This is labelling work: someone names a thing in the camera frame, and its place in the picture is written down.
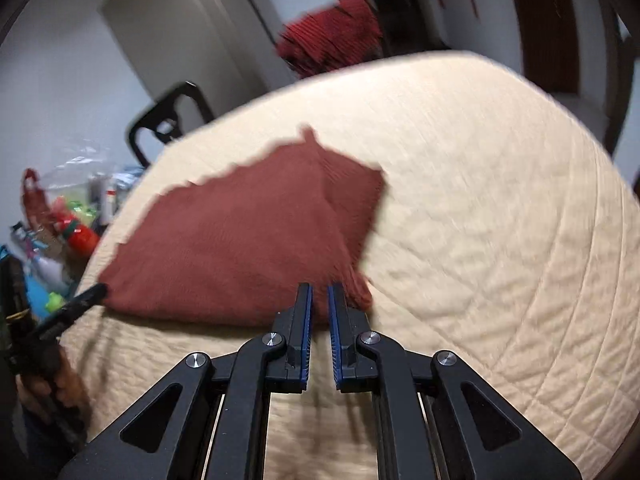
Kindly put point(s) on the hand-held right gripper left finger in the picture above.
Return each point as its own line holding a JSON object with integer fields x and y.
{"x": 302, "y": 330}

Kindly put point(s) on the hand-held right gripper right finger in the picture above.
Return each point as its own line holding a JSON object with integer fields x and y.
{"x": 336, "y": 340}

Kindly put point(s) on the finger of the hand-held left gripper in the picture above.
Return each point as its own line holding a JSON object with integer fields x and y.
{"x": 75, "y": 305}

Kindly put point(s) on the rust brown knitted sweater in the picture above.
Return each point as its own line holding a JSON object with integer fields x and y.
{"x": 240, "y": 230}

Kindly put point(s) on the person's left hand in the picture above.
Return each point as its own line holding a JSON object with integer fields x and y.
{"x": 72, "y": 385}

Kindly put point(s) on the green toy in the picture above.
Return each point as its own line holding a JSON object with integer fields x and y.
{"x": 54, "y": 301}

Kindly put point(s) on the white plastic bottle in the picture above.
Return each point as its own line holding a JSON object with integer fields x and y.
{"x": 50, "y": 270}

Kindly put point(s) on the red and green container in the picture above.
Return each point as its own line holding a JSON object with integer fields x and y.
{"x": 82, "y": 237}

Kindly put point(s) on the red gift bag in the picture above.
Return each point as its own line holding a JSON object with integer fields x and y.
{"x": 32, "y": 200}

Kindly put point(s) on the clear plastic bag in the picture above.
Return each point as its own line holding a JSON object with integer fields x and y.
{"x": 90, "y": 180}

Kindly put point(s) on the cream quilted blanket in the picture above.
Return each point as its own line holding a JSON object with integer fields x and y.
{"x": 475, "y": 210}

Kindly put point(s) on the black dining chair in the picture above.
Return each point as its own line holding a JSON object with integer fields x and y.
{"x": 195, "y": 100}

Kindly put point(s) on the red checked cloth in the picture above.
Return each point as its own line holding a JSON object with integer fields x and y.
{"x": 332, "y": 35}

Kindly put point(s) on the grey tall cabinet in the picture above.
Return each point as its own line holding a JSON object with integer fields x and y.
{"x": 200, "y": 25}

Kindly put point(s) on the brown wooden door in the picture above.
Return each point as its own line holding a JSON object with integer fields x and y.
{"x": 545, "y": 25}

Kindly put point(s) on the dark wooden chair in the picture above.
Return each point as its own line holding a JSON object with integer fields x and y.
{"x": 617, "y": 60}

